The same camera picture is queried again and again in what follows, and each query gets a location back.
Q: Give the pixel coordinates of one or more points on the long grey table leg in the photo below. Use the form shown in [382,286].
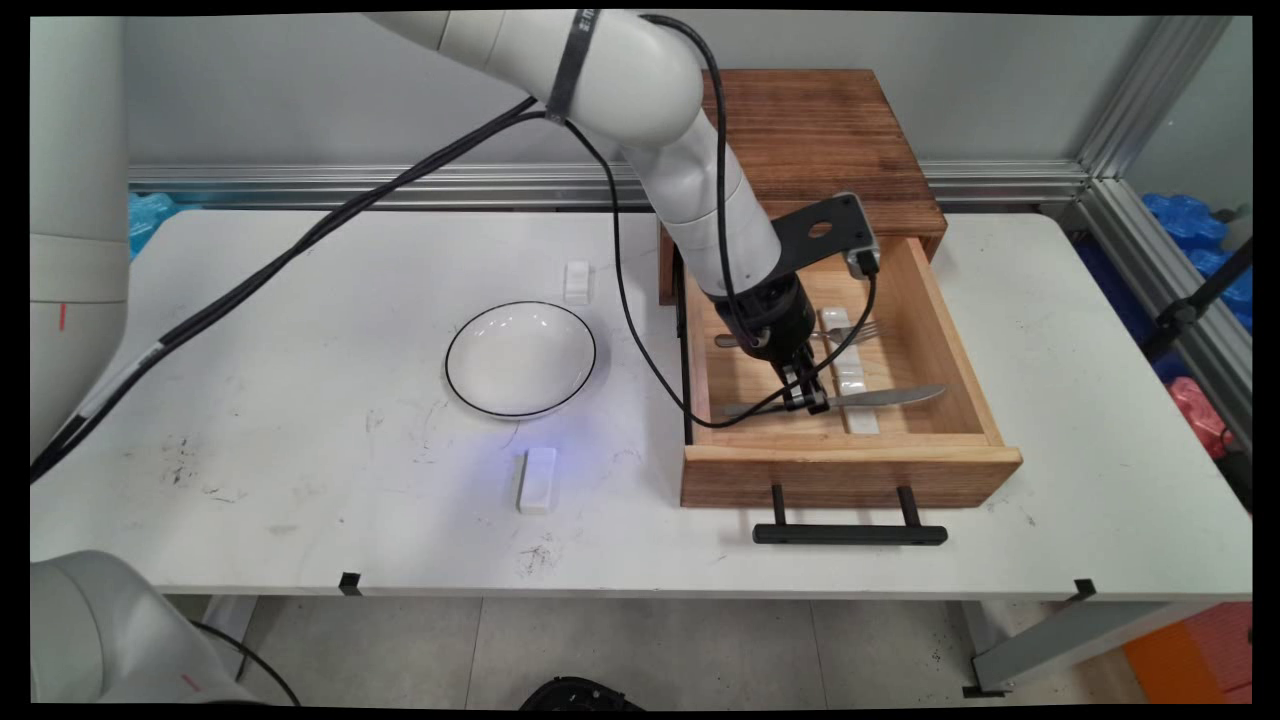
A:
[1050,645]

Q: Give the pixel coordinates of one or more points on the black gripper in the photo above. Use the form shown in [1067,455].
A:
[770,315]

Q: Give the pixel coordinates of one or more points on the aluminium frame post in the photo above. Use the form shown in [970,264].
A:
[1150,100]

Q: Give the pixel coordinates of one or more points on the white bowl with black rim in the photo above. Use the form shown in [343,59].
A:
[520,355]

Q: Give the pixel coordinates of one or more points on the red plastic bag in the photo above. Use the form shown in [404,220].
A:
[1195,405]

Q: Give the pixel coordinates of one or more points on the steel table knife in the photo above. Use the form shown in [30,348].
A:
[890,396]

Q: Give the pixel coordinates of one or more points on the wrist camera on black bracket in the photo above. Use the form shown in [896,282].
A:
[845,215]

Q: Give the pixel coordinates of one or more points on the round black floor object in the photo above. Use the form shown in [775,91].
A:
[580,696]

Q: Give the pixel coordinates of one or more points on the slanted aluminium frame rail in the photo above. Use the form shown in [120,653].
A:
[1160,270]

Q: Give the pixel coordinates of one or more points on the short white ceramic cutlery rest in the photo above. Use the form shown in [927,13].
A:
[577,282]

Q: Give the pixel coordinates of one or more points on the dark wooden drawer cabinet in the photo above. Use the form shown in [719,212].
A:
[850,130]

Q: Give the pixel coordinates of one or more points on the light blue bubble wrap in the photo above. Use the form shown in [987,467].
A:
[150,215]

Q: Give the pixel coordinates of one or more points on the short grey table leg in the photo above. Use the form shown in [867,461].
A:
[225,625]

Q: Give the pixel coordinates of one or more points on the horizontal aluminium frame rail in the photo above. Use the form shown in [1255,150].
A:
[400,185]

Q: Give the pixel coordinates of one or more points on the blue plastic bags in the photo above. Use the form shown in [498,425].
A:
[1180,220]

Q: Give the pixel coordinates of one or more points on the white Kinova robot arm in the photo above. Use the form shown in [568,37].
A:
[650,80]

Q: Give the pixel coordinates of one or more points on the steel fork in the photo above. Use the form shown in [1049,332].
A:
[860,330]

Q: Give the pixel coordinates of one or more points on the small black table clip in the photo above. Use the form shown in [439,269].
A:
[1083,590]
[350,584]

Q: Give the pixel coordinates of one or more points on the long white ceramic cutlery rest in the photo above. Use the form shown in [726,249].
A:
[538,480]

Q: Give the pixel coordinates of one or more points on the orange box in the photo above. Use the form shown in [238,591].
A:
[1190,660]

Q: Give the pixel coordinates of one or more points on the light wooden drawer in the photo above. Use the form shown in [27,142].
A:
[850,475]

